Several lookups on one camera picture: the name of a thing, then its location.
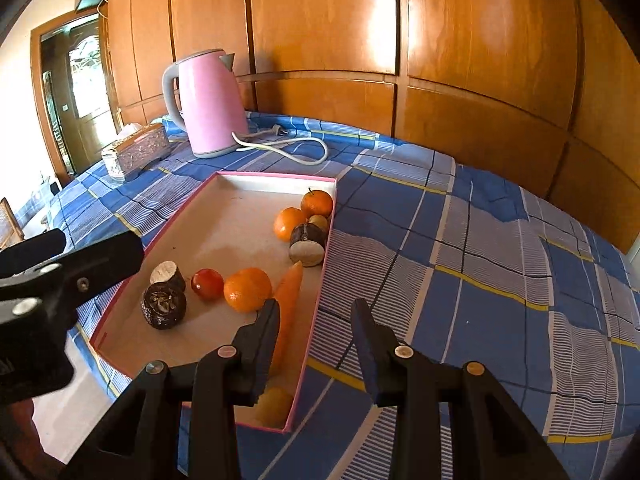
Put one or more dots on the wooden wardrobe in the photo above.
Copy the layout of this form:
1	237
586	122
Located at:
325	20

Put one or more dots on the orange tangerine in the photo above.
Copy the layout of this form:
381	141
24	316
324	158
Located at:
316	204
288	225
247	290

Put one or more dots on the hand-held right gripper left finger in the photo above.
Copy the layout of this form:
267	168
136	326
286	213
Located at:
264	360

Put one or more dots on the silver patterned tissue box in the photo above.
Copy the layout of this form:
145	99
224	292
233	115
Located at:
140	152

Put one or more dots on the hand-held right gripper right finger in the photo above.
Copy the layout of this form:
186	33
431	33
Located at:
367	360

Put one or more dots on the yellow round fruit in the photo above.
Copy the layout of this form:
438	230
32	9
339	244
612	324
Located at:
275	405

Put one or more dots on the red tomato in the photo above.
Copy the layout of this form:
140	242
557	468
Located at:
207	284

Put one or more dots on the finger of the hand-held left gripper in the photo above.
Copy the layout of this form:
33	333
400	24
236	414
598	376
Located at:
105	265
35	252

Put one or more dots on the orange carrot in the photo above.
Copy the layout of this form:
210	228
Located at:
290	295

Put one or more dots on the pink electric kettle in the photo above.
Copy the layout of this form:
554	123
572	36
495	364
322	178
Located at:
210	105

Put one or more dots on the wooden framed glass door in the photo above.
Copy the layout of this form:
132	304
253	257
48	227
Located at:
90	105

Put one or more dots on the pink-edged white tray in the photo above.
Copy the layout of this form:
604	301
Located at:
235	230

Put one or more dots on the dark cut yam chunk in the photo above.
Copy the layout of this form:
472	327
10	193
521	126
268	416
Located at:
165	272
162	307
307	245

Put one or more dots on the blue plaid tablecloth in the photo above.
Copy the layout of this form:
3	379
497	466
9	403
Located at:
450	310

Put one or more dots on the wicker chair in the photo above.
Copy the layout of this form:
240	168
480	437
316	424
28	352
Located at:
10	222

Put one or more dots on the small yellow-green fruit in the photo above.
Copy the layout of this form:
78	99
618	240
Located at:
320	221

